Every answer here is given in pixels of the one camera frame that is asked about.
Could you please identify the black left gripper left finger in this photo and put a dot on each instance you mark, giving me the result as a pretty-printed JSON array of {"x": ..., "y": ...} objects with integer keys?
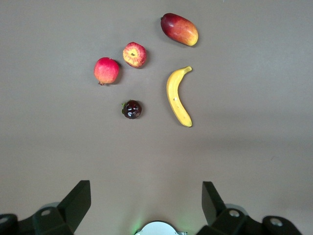
[{"x": 73, "y": 205}]

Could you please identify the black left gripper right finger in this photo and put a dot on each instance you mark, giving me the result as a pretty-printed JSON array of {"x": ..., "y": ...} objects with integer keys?
[{"x": 212, "y": 205}]

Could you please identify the yellow banana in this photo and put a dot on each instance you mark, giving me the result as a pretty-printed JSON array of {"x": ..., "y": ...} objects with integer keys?
[{"x": 174, "y": 98}]

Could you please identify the small red yellow striped apple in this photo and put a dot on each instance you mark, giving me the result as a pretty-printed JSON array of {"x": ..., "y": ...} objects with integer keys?
[{"x": 134, "y": 55}]

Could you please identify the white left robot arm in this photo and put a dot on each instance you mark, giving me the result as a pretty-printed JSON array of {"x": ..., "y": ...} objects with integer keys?
[{"x": 159, "y": 228}]

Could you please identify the dark purple mangosteen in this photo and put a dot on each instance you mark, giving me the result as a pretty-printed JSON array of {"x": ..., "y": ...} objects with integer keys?
[{"x": 132, "y": 109}]

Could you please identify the red pomegranate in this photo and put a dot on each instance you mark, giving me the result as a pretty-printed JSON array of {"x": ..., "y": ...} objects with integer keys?
[{"x": 106, "y": 71}]

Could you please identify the red yellow mango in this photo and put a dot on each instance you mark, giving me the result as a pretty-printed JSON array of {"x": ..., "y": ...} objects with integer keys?
[{"x": 179, "y": 29}]

